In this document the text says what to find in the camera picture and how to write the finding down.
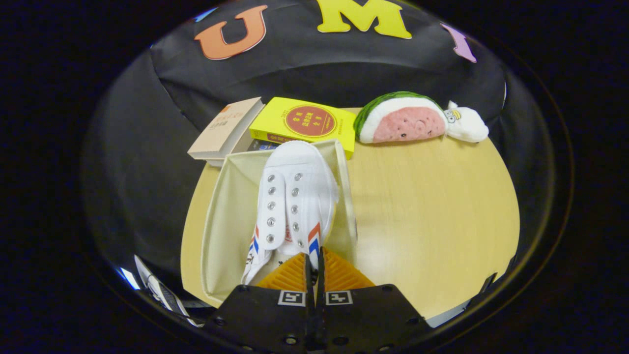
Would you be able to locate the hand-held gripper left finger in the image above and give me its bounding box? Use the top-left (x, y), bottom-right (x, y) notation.
top-left (202, 253), bottom-right (315, 352)

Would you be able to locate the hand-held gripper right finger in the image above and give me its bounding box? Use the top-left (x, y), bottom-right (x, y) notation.
top-left (317, 248), bottom-right (433, 354)

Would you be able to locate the cream fabric storage box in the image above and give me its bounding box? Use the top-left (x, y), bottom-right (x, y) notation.
top-left (200, 139), bottom-right (358, 308)

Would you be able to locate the white shoe with striped sides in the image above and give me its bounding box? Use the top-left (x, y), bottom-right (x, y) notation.
top-left (241, 141), bottom-right (341, 286)

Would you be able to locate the white and dark striped object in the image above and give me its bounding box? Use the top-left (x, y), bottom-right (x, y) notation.
top-left (134, 255), bottom-right (204, 327)

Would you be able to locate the beige book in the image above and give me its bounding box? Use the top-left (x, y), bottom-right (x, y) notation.
top-left (188, 97), bottom-right (265, 167)

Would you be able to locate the watermelon slice plush toy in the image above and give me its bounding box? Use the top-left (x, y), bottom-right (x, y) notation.
top-left (354, 91), bottom-right (448, 144)

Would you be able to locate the yellow book with red circle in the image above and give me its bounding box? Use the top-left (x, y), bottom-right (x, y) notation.
top-left (249, 97), bottom-right (357, 159)

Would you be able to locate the small white plush toy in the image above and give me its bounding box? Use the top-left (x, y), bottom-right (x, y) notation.
top-left (444, 101), bottom-right (489, 143)

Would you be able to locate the black backdrop cloth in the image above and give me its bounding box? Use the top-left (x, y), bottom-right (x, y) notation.
top-left (84, 0), bottom-right (556, 286)

